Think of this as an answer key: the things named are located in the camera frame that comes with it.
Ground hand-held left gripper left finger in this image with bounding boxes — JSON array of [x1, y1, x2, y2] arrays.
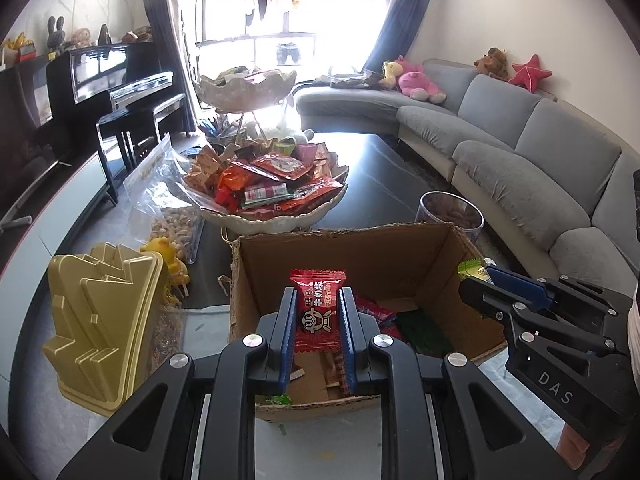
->
[[55, 286, 300, 480]]

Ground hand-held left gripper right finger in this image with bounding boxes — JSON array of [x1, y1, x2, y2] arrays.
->
[[336, 286, 576, 480]]

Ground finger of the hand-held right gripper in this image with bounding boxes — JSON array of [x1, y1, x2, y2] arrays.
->
[[485, 265, 633, 323], [459, 276, 628, 361]]

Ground green candy packet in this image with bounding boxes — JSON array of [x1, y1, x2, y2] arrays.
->
[[457, 256, 493, 281]]

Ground small red candy packet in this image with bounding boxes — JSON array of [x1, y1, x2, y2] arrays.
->
[[290, 268, 347, 356]]

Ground magenta snack packet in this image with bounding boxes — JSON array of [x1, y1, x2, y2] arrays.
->
[[352, 295, 398, 341]]

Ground brown cardboard box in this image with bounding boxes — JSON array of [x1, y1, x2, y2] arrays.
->
[[227, 221, 508, 423]]

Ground person's right forearm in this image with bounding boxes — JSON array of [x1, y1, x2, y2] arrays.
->
[[626, 292, 640, 361]]

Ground person's right hand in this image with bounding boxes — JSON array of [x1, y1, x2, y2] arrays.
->
[[556, 417, 606, 471]]

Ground dark green snack packet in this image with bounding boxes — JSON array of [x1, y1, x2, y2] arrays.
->
[[395, 310, 453, 358]]

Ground clear cup of nuts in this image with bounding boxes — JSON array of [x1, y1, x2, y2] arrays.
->
[[419, 191, 485, 246]]

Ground white speckled table mat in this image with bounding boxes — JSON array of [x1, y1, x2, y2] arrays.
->
[[172, 305, 568, 480]]

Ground grey sofa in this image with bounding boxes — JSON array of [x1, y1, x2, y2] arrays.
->
[[295, 57, 640, 321]]

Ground white two-tier snack bowl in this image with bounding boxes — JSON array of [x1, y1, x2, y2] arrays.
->
[[177, 67, 351, 233]]

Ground yellow toy figure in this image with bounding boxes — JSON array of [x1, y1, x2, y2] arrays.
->
[[140, 237, 191, 306]]

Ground plastic bag of pistachios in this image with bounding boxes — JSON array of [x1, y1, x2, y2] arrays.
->
[[122, 134, 206, 266]]

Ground pile of snack packets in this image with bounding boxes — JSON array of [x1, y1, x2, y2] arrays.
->
[[182, 140, 348, 221]]

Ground clear jar with gold lid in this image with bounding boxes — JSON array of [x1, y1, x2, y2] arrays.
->
[[41, 241, 193, 418]]

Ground red star plush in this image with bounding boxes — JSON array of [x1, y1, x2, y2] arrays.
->
[[509, 54, 553, 92]]

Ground brown plush toy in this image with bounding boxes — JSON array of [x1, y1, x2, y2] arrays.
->
[[474, 47, 511, 81]]

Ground pink plush toy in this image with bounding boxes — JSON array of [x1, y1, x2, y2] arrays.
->
[[397, 56, 447, 103]]

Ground yellow plush toy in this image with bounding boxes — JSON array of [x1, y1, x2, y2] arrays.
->
[[379, 60, 403, 88]]

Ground white television cabinet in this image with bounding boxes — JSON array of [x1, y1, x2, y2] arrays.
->
[[0, 150, 118, 341]]

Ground patterned cloth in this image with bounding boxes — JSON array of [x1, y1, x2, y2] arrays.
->
[[314, 71, 386, 92]]

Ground black piano bench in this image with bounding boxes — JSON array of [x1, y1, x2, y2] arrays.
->
[[95, 92, 187, 206]]

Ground blue curtain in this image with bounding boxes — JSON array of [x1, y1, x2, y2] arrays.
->
[[362, 0, 438, 78], [140, 0, 198, 136]]

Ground black television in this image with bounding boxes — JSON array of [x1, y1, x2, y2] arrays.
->
[[0, 67, 68, 221]]

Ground black piano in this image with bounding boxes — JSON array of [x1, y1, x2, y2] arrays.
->
[[46, 42, 186, 136]]

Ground grey rabbit plush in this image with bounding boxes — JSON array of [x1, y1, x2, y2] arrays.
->
[[46, 16, 71, 56]]

